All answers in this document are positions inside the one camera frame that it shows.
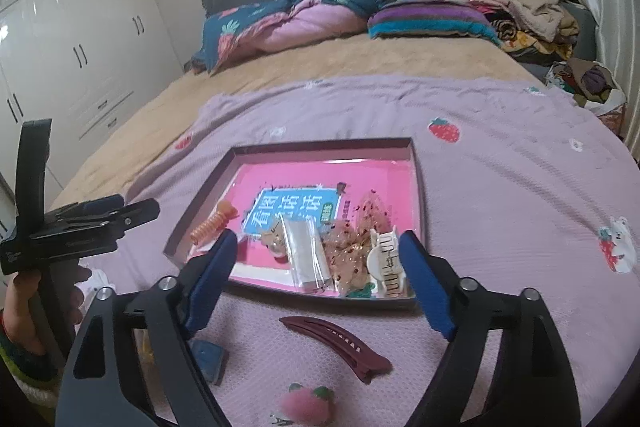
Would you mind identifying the orange spiral hair tie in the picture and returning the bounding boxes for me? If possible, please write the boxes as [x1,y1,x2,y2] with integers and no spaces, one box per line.
[189,201,240,248]

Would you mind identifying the white hair claw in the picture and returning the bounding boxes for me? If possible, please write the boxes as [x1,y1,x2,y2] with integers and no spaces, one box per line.
[365,227,408,299]

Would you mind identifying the beige bed sheet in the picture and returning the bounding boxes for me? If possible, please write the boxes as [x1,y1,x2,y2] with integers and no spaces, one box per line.
[47,29,546,212]

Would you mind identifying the pink fuzzy peach hair clip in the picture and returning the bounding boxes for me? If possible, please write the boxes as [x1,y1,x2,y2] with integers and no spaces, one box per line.
[272,383,335,425]

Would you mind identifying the pink book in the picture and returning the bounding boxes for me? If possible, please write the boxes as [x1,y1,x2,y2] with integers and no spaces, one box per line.
[192,159,418,298]

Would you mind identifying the dotted beige bow scrunchie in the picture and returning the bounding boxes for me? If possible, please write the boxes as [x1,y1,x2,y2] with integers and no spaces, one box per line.
[320,189,396,297]

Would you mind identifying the pile of clothes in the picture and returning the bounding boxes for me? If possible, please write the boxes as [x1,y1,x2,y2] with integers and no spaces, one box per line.
[442,0,601,68]

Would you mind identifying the blue hair clip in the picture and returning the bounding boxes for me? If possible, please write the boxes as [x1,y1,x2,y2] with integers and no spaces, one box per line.
[189,339,230,387]

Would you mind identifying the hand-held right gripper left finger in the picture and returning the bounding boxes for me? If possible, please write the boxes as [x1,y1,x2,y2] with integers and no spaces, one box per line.
[55,228,240,427]

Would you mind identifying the person's left hand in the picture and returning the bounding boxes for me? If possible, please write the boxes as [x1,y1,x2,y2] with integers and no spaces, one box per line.
[0,267,93,355]

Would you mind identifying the printed bag of clothes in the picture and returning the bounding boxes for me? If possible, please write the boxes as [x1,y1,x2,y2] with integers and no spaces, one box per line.
[545,59,628,135]

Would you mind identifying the beige oval hair clip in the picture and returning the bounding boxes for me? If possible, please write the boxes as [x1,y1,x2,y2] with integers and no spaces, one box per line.
[257,227,293,263]

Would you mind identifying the white wardrobe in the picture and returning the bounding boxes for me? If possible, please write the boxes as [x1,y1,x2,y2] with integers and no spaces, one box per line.
[0,0,183,188]

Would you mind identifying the striped fuzzy pillow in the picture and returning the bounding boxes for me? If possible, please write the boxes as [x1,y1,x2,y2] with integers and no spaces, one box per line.
[367,0,503,48]

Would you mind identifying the person's left forearm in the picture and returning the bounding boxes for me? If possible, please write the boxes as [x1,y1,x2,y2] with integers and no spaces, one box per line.
[0,312,61,403]

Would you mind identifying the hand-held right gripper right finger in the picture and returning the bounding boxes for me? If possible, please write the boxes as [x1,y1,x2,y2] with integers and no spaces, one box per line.
[398,229,583,427]

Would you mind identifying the maroon hair clip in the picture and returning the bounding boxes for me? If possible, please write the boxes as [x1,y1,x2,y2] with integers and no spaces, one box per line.
[278,316,392,384]

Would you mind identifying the earring card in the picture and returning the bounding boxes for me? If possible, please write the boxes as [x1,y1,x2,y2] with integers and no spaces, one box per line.
[277,213,335,293]

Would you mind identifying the lilac printed blanket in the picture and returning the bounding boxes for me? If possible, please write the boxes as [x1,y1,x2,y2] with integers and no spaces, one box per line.
[80,76,640,427]

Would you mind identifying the dark cardboard box tray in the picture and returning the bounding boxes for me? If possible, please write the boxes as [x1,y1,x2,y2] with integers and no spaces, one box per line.
[164,137,431,314]

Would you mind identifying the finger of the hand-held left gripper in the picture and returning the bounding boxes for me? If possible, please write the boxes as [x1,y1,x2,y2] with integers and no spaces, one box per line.
[50,194,126,220]
[65,200,161,234]

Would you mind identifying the floral blue pink quilt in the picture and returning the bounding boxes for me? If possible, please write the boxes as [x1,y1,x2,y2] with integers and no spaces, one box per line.
[190,0,386,75]

